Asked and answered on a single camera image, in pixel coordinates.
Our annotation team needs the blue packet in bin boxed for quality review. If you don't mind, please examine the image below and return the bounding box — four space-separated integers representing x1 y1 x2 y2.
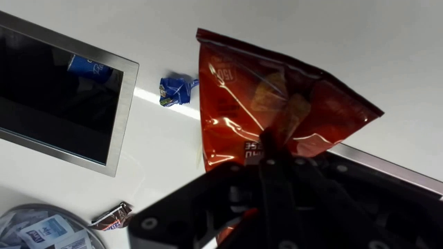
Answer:
67 54 114 86

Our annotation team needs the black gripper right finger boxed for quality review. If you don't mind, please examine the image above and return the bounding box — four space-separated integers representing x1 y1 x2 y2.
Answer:
276 137 443 249

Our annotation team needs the small dark candy wrapper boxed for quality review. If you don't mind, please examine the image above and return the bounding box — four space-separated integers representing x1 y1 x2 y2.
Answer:
89 200 136 232

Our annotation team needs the crumpled blue wrapper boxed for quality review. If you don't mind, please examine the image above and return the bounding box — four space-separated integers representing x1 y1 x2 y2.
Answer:
158 72 200 108

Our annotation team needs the glass jar of blue packets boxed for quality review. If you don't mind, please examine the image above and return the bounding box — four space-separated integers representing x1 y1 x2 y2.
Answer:
0 203 108 249

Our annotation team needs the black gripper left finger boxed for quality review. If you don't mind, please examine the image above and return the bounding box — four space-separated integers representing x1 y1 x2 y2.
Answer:
126 130 283 249

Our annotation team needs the red doritos packet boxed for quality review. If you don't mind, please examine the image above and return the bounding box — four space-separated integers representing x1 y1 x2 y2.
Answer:
196 26 385 174

